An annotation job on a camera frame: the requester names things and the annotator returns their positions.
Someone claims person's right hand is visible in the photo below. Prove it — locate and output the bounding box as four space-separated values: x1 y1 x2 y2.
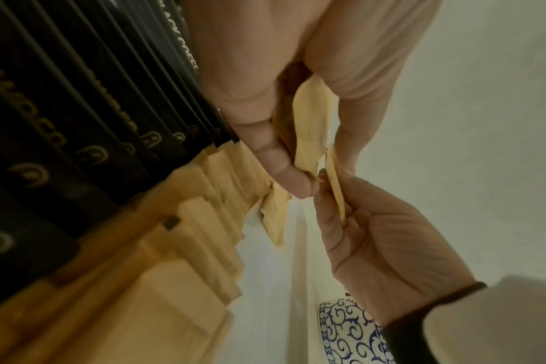
313 174 481 325

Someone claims person's left hand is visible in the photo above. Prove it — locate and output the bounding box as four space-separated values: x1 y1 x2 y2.
184 0 443 199

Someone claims tan paper sachet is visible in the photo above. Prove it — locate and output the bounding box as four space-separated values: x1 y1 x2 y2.
292 76 349 229

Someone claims person's right forearm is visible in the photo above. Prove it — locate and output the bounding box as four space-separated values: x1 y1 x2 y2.
385 274 546 364

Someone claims black wrist band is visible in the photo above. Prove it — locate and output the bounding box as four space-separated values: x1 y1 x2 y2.
382 281 488 329

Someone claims blue and white patterned cup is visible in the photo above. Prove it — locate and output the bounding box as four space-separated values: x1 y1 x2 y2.
317 296 397 364

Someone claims row of black packets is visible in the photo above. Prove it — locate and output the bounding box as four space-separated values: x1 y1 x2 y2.
0 0 240 315

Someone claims row of tan packets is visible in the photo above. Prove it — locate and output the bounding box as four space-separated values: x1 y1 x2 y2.
0 141 293 364

